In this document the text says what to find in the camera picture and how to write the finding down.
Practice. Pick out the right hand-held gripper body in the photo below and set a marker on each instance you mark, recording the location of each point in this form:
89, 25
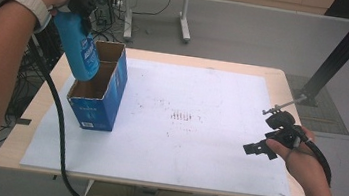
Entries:
282, 123

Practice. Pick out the blue dish soap bottle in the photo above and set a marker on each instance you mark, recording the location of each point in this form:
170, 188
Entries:
79, 49

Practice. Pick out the blue cardboard box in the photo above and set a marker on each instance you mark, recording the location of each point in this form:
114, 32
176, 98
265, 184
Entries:
100, 109

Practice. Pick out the person's right hand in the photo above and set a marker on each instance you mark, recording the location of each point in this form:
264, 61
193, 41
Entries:
301, 160

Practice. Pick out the black equipment on stand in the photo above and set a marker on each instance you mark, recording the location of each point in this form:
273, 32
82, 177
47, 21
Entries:
102, 1

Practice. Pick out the dark floor grate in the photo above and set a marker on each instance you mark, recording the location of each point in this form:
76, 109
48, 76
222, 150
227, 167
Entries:
325, 113

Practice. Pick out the white table mat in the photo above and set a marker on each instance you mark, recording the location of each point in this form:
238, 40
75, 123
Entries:
209, 149

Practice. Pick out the white-legged background desk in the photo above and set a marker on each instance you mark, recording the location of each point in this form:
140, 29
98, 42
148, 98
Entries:
184, 22

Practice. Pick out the black tape strip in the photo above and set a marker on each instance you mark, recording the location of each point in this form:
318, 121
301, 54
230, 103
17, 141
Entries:
23, 121

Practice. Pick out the black metal post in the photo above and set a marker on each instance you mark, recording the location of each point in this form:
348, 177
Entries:
346, 45

